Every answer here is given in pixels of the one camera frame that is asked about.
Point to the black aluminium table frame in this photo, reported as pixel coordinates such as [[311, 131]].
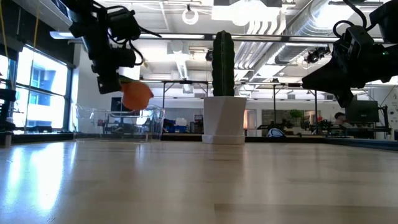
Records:
[[342, 140]]

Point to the long ceiling light strip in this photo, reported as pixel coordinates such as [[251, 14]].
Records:
[[174, 36]]

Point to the large window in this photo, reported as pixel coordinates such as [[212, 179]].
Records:
[[46, 93]]

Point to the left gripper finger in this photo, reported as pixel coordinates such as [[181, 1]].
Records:
[[109, 84]]

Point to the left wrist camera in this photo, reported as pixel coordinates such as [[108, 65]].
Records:
[[124, 25]]

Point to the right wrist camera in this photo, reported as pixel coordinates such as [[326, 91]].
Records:
[[357, 37]]

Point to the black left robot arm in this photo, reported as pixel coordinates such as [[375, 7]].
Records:
[[90, 28]]

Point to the orange measuring cup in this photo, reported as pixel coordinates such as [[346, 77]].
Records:
[[136, 96]]

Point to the dark wall screen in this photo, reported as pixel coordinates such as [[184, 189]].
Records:
[[115, 104]]

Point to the black office equipment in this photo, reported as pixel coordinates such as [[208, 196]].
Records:
[[7, 109]]

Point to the black computer monitor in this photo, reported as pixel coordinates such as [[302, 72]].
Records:
[[362, 111]]

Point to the white and blue ball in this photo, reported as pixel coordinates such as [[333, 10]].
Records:
[[275, 133]]

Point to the person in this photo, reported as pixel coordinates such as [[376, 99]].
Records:
[[340, 119]]

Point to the black ceiling camera rig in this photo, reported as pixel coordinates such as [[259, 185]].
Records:
[[317, 54]]

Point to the blue storage bin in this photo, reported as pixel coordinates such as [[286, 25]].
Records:
[[174, 127]]

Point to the clear plastic basket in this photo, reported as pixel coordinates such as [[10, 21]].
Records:
[[93, 124]]

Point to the green cactus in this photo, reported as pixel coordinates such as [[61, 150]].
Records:
[[224, 62]]

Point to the silver ventilation duct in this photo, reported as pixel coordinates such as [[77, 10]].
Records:
[[298, 34]]

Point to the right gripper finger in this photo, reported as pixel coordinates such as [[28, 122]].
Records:
[[329, 79]]

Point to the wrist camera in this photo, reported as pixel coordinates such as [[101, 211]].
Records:
[[357, 37], [124, 25]]

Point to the black workstation frame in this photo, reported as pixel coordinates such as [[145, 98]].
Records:
[[186, 82], [314, 105]]

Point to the green leafy plant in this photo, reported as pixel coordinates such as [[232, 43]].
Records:
[[295, 114]]

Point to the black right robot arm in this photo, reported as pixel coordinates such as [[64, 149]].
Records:
[[388, 18]]

